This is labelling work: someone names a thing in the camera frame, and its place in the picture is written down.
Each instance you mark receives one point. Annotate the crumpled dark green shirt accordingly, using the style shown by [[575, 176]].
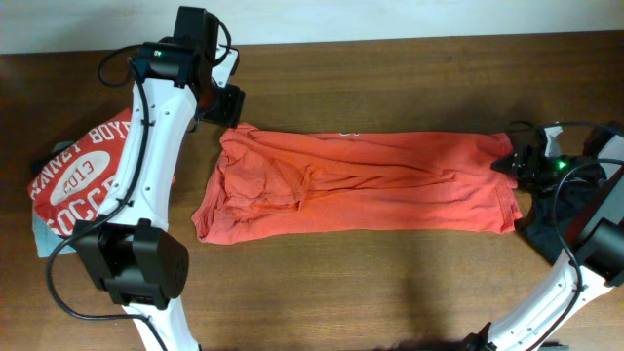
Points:
[[548, 213]]

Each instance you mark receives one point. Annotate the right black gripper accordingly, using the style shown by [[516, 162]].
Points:
[[531, 157]]

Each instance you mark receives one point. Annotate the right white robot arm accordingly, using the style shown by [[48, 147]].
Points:
[[591, 260]]

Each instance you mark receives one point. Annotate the orange t-shirt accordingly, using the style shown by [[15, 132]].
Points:
[[268, 183]]

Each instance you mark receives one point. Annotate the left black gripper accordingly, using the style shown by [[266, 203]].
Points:
[[227, 107]]

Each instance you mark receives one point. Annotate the folded navy shirt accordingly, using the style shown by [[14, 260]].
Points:
[[37, 165]]

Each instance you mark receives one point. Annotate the folded red soccer shirt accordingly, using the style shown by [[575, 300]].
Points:
[[93, 172]]

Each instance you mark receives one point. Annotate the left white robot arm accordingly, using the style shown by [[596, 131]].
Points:
[[128, 251]]

